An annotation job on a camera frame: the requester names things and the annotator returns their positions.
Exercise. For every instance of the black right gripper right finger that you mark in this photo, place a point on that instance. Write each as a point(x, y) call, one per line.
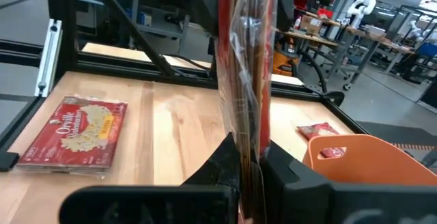
point(290, 190)

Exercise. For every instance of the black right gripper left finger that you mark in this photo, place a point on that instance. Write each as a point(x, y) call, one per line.
point(153, 207)

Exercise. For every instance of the red Orville popcorn bag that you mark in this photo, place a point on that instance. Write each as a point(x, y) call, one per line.
point(78, 135)
point(315, 130)
point(246, 80)

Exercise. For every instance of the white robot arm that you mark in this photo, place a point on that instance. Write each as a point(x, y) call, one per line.
point(363, 2)

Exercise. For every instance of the orange plastic basket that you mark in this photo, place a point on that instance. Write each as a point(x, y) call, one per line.
point(375, 159)

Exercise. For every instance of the orange shop vacuum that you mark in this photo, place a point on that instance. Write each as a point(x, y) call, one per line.
point(285, 65)

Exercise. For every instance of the wooden workbench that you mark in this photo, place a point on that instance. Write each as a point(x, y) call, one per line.
point(314, 39)

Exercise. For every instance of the cardboard box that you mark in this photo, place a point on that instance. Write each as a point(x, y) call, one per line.
point(311, 25)

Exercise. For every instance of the red storage bin shelving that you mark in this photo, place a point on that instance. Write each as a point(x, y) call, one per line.
point(302, 0)

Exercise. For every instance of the black corner bracket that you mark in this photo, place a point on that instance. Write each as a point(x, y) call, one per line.
point(336, 97)

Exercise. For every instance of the black aluminium table frame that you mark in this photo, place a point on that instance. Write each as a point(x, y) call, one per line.
point(136, 70)

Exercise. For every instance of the black frame clip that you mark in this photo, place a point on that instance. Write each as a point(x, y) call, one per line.
point(7, 161)

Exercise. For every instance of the silver aluminium bracket bar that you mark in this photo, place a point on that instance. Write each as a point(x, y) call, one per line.
point(48, 60)

